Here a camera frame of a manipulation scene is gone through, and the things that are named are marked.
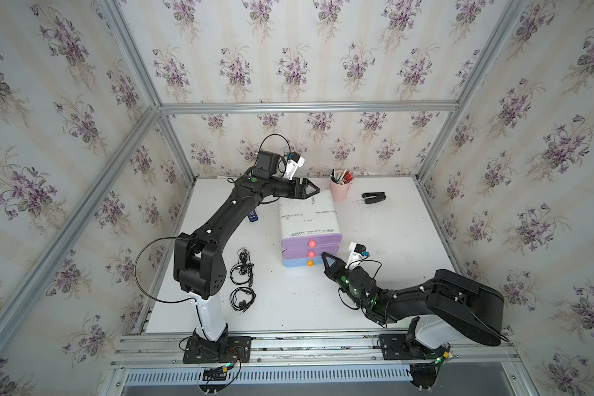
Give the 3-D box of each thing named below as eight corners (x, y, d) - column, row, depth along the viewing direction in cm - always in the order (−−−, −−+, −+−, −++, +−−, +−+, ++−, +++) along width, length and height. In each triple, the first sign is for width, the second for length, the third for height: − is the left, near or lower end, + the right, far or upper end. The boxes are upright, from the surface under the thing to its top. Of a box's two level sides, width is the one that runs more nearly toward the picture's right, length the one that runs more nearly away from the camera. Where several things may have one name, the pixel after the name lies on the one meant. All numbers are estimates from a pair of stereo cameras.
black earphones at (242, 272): (228, 285, 88) (227, 283, 86) (235, 249, 98) (234, 247, 96) (252, 285, 88) (251, 283, 87) (256, 249, 98) (256, 247, 96)
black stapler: (365, 203, 112) (366, 200, 110) (362, 196, 115) (363, 192, 114) (385, 202, 113) (387, 199, 111) (382, 195, 116) (384, 191, 114)
